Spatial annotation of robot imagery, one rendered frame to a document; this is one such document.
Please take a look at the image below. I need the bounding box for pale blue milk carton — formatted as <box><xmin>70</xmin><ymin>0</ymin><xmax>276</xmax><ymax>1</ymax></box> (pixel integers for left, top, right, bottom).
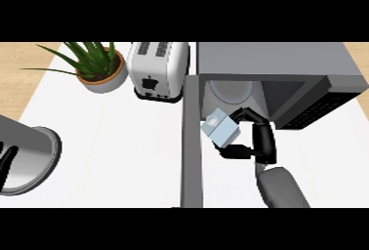
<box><xmin>199</xmin><ymin>107</ymin><xmax>242</xmax><ymax>148</ymax></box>

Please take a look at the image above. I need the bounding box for grey microwave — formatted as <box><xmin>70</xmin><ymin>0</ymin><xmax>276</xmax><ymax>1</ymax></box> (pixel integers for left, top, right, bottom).
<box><xmin>196</xmin><ymin>42</ymin><xmax>369</xmax><ymax>131</ymax></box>

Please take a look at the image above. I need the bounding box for white toaster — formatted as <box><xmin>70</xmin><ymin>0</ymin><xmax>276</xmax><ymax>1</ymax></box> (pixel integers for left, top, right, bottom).
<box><xmin>125</xmin><ymin>42</ymin><xmax>191</xmax><ymax>104</ymax></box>

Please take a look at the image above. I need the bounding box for grey microwave door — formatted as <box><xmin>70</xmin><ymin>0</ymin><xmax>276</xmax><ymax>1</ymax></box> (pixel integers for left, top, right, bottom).
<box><xmin>178</xmin><ymin>74</ymin><xmax>205</xmax><ymax>209</ymax></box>

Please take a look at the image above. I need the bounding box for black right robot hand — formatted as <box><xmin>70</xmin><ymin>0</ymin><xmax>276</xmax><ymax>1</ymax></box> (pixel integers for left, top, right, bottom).
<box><xmin>214</xmin><ymin>106</ymin><xmax>279</xmax><ymax>165</ymax></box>

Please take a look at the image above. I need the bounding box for green potted plant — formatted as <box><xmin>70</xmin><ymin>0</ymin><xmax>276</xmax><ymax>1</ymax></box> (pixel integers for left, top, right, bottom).
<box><xmin>19</xmin><ymin>42</ymin><xmax>129</xmax><ymax>95</ymax></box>

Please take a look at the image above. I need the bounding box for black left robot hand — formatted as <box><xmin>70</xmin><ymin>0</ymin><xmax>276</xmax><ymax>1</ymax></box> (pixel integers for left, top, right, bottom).
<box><xmin>0</xmin><ymin>141</ymin><xmax>20</xmax><ymax>193</ymax></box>

